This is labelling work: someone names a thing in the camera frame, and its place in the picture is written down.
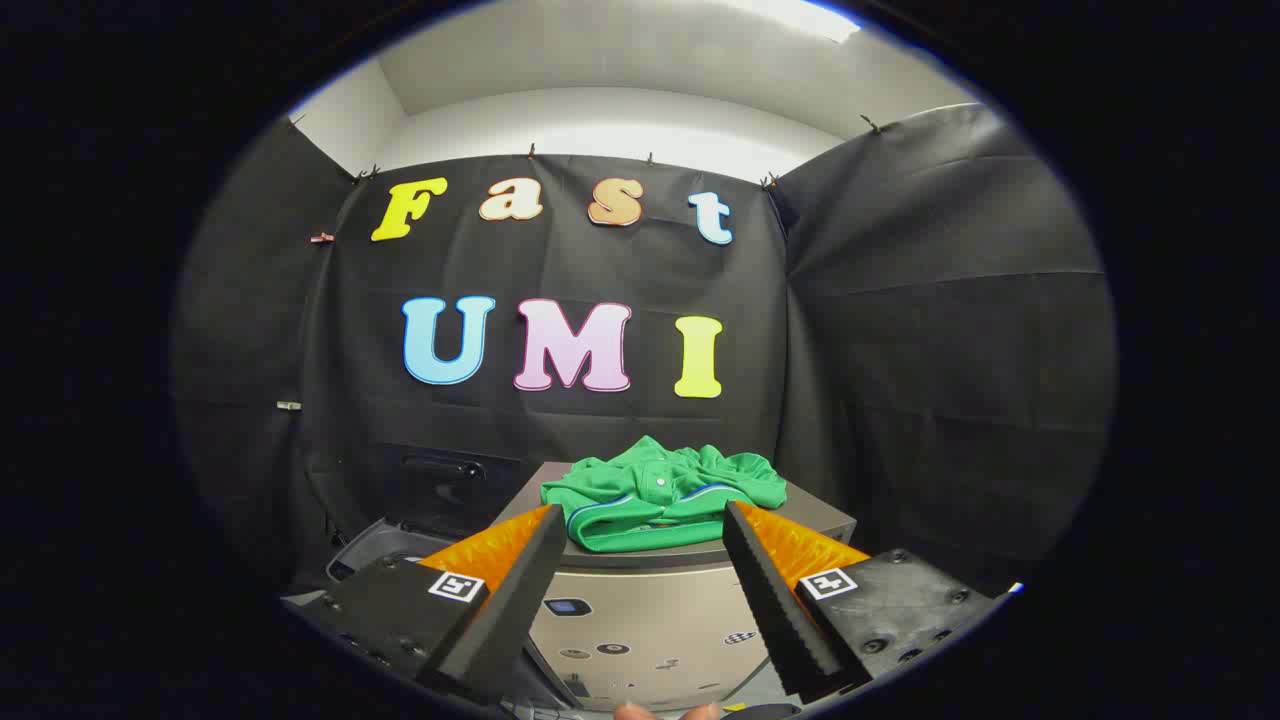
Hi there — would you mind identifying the dark washing machine lid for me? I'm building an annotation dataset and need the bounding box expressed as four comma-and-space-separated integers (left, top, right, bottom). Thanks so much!
368, 445, 531, 539

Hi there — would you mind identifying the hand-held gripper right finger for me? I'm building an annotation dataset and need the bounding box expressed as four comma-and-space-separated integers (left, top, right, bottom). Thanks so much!
722, 500, 1007, 705

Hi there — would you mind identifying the grey cabinet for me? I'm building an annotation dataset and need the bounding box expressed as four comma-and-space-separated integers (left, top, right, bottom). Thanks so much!
488, 460, 859, 714

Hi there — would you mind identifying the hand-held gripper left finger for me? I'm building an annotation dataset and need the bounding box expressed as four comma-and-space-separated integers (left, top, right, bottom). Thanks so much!
296, 503, 569, 706

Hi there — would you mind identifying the black backdrop cloth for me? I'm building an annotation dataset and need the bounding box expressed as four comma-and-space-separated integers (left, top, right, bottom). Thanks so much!
170, 100, 1117, 603

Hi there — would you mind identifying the green polo shirt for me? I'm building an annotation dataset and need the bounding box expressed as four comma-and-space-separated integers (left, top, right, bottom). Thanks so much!
540, 435, 789, 554

